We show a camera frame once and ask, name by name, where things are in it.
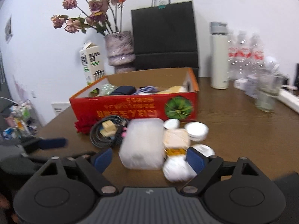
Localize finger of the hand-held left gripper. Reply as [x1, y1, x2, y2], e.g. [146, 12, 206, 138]
[22, 138, 69, 155]

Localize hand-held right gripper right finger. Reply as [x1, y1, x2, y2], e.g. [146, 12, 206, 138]
[181, 147, 261, 195]

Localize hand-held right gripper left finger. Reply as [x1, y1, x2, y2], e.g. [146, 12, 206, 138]
[38, 147, 118, 196]

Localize small white round case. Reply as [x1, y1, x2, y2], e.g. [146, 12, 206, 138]
[163, 119, 180, 130]

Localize red cardboard box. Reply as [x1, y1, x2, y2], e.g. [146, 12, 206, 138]
[69, 67, 200, 123]

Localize wooden desktop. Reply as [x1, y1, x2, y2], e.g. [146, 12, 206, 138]
[30, 77, 299, 192]

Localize white round lid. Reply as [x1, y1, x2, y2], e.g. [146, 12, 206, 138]
[192, 144, 216, 157]
[184, 122, 209, 142]

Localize white plastic bag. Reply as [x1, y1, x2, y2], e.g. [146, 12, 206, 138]
[163, 155, 198, 183]

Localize beige plug adapter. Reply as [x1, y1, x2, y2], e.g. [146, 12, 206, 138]
[100, 121, 117, 138]

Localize red artificial rose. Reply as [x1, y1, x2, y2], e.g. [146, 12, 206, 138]
[74, 115, 97, 134]

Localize cluttered shelf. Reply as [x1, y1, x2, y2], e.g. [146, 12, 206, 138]
[0, 99, 39, 140]

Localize green glass item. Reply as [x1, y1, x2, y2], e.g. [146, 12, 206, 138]
[100, 83, 117, 96]

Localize dark blue pouch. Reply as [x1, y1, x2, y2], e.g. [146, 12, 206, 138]
[109, 86, 136, 96]

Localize pale yellow item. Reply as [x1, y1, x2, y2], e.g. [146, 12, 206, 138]
[156, 85, 187, 94]

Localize purple cloth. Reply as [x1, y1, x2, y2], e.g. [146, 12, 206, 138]
[132, 86, 159, 95]

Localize white green milk carton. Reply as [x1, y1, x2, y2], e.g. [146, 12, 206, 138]
[79, 41, 105, 85]

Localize small white box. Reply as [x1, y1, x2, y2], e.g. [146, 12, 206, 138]
[234, 78, 248, 90]
[244, 75, 260, 98]

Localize clear glass cup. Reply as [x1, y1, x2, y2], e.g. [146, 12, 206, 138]
[255, 69, 284, 112]

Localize white thermos bottle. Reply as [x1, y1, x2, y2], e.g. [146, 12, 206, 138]
[209, 21, 230, 89]

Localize clear red-label water bottle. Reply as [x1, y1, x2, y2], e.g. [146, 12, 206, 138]
[250, 35, 265, 75]
[228, 36, 239, 80]
[236, 31, 251, 80]

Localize mottled purple vase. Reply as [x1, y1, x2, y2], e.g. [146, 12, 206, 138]
[104, 31, 136, 73]

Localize white power strip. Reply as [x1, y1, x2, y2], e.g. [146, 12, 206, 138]
[277, 89, 299, 115]

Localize black paper bag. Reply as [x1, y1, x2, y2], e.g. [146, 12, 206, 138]
[131, 0, 199, 78]

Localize dried rose bouquet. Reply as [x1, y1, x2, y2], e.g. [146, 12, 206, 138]
[51, 0, 127, 36]

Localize black coiled cable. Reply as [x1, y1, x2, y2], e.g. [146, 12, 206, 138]
[90, 117, 128, 148]

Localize wall paper sheet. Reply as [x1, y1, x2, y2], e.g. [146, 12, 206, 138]
[5, 14, 13, 43]

